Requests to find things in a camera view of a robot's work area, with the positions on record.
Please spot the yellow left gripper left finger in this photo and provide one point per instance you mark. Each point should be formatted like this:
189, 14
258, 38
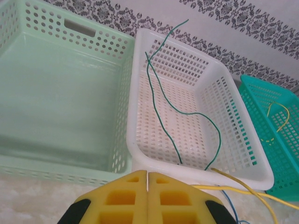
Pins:
116, 198

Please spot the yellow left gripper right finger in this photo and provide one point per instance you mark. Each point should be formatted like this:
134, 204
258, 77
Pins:
177, 200

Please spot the white plastic basket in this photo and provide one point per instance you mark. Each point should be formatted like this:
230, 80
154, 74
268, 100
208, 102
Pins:
134, 105

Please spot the pale green plastic basket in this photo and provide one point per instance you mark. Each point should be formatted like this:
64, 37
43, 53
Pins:
58, 93

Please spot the teal plastic basket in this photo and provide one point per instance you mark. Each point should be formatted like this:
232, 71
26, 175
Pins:
257, 105

